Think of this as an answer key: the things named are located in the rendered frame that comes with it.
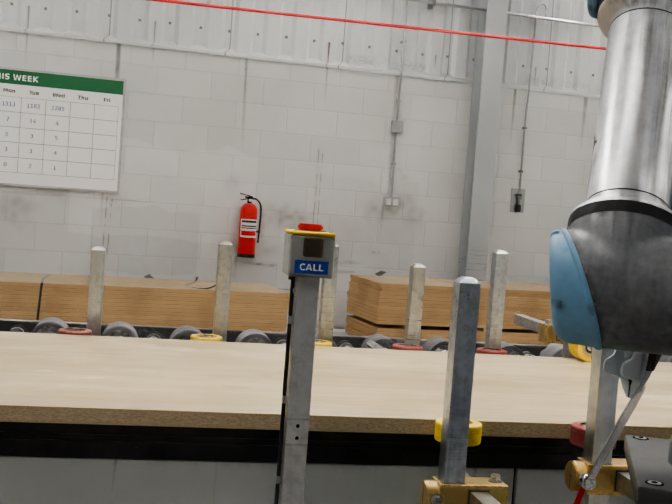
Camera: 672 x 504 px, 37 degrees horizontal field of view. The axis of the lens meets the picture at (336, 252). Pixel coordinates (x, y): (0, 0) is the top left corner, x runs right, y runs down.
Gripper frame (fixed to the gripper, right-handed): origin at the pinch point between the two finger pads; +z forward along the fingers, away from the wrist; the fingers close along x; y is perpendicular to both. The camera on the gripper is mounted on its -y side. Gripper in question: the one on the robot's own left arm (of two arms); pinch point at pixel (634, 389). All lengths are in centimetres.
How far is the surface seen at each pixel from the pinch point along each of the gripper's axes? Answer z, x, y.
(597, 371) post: -1.4, -7.8, 0.3
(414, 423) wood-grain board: 12.3, -31.1, 18.8
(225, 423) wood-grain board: 14, -43, 50
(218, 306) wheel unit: 5, -128, 13
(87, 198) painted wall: -12, -708, -134
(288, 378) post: 3, -26, 48
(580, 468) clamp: 14.6, -7.5, 1.9
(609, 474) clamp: 15.2, -5.2, -2.4
